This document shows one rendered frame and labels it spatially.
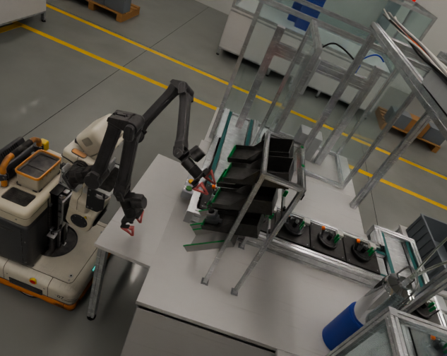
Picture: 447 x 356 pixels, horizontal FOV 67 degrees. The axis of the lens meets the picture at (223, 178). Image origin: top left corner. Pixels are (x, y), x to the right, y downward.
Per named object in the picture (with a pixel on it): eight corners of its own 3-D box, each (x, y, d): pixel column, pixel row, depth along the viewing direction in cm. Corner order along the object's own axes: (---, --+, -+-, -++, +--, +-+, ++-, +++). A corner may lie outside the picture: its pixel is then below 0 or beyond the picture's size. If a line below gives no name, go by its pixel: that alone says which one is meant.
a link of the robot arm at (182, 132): (186, 93, 194) (177, 82, 185) (195, 91, 192) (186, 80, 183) (180, 163, 181) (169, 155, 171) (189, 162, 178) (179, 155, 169)
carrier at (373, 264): (344, 263, 215) (356, 251, 207) (340, 235, 234) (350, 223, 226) (378, 275, 217) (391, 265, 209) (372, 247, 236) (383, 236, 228)
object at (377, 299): (353, 325, 159) (406, 282, 136) (349, 299, 170) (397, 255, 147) (380, 334, 161) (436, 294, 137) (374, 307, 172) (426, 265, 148)
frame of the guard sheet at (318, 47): (242, 192, 231) (317, 47, 168) (251, 145, 279) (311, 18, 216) (246, 193, 231) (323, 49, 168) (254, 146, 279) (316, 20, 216)
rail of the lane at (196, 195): (182, 221, 208) (187, 209, 201) (210, 145, 278) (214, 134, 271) (191, 224, 208) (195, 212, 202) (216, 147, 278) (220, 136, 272)
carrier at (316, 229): (309, 250, 213) (319, 238, 205) (308, 223, 232) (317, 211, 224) (344, 263, 215) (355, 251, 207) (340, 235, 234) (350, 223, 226)
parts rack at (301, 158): (200, 283, 180) (258, 174, 131) (212, 233, 209) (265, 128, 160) (237, 296, 182) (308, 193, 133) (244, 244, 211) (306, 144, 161)
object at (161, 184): (93, 246, 179) (94, 243, 177) (157, 156, 250) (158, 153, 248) (216, 297, 181) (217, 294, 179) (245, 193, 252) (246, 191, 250)
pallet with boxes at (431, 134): (380, 128, 663) (392, 111, 638) (374, 111, 726) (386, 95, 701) (436, 153, 666) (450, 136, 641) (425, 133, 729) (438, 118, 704)
